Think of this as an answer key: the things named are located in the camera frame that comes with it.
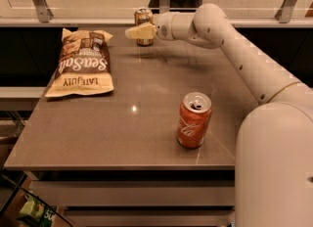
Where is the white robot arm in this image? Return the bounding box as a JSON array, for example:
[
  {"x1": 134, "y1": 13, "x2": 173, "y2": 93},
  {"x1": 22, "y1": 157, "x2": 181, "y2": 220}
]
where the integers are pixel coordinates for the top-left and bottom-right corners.
[{"x1": 125, "y1": 4, "x2": 313, "y2": 227}]

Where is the green snack bag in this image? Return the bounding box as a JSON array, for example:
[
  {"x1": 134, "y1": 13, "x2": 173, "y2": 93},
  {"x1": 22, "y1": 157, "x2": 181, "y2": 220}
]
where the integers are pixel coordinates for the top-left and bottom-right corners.
[{"x1": 17, "y1": 196, "x2": 55, "y2": 227}]

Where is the right metal railing bracket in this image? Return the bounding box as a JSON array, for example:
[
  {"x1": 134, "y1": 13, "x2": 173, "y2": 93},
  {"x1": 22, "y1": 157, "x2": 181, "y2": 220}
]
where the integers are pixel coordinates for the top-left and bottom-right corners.
[{"x1": 275, "y1": 0, "x2": 297, "y2": 23}]

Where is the red coca-cola can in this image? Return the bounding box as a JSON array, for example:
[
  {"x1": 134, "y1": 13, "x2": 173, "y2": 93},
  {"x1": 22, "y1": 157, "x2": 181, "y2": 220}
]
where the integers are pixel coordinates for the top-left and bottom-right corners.
[{"x1": 176, "y1": 92, "x2": 212, "y2": 149}]

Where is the gold brown soda can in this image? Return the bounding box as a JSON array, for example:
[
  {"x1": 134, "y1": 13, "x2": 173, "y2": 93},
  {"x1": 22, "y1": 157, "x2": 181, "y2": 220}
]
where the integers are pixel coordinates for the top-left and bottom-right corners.
[{"x1": 134, "y1": 7, "x2": 154, "y2": 46}]

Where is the grey table drawer unit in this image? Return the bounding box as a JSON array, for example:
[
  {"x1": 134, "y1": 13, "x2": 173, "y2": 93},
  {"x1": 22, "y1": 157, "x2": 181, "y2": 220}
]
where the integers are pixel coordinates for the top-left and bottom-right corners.
[{"x1": 25, "y1": 165, "x2": 235, "y2": 227}]

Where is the sea salt chips bag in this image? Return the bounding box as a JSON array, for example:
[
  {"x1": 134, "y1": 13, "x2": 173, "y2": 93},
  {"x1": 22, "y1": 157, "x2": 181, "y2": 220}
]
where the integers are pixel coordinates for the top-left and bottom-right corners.
[{"x1": 45, "y1": 28, "x2": 113, "y2": 98}]

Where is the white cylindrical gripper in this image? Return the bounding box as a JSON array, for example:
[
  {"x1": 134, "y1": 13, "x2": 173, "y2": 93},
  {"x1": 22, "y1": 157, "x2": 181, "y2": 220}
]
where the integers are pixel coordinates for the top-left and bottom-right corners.
[{"x1": 125, "y1": 12, "x2": 176, "y2": 41}]

